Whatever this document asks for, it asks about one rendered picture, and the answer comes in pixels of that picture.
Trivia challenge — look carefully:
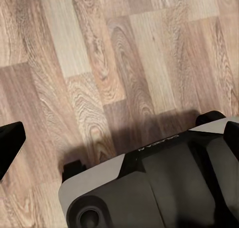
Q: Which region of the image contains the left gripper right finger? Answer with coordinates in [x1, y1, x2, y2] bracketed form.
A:
[223, 121, 239, 161]

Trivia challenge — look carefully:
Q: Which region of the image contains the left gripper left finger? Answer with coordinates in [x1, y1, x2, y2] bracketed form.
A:
[0, 121, 26, 181]

